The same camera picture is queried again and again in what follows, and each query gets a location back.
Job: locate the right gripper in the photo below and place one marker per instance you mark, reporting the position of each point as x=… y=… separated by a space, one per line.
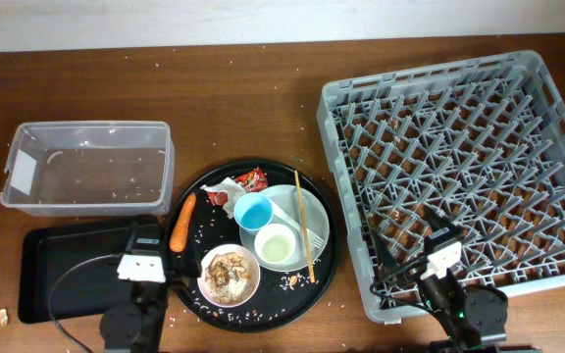
x=436 y=220

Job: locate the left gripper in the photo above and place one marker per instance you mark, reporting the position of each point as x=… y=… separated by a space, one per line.
x=187 y=265

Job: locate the orange carrot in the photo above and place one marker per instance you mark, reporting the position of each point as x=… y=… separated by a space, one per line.
x=179 y=234

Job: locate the white bowl with leftovers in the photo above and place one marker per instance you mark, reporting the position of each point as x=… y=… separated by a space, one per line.
x=230 y=276

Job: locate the light blue cup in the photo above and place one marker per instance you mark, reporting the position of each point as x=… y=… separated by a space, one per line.
x=252 y=211

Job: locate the white tissue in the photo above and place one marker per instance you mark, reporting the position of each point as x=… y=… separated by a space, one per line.
x=225 y=194

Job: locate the small white cup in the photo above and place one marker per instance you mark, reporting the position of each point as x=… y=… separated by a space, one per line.
x=275 y=244

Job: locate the white plastic fork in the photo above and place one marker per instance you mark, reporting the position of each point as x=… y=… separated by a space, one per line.
x=314 y=239

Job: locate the red snack wrapper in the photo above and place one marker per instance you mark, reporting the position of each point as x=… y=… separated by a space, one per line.
x=253 y=181

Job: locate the wooden chopstick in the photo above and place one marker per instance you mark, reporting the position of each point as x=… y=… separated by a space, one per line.
x=304 y=228

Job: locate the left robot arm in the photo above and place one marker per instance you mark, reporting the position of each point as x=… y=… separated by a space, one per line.
x=136 y=325

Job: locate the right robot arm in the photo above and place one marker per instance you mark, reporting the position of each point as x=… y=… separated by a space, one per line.
x=473 y=317

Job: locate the grey dishwasher rack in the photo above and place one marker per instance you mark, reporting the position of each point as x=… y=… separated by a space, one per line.
x=481 y=142

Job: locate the round black tray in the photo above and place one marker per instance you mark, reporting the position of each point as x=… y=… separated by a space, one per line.
x=275 y=302

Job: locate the black rectangular tray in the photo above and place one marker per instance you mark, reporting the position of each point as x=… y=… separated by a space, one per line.
x=67 y=272

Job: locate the clear plastic bin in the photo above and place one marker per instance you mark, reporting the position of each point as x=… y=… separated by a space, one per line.
x=90 y=168

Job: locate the peanut on table left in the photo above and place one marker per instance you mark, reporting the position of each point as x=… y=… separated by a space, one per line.
x=4 y=318

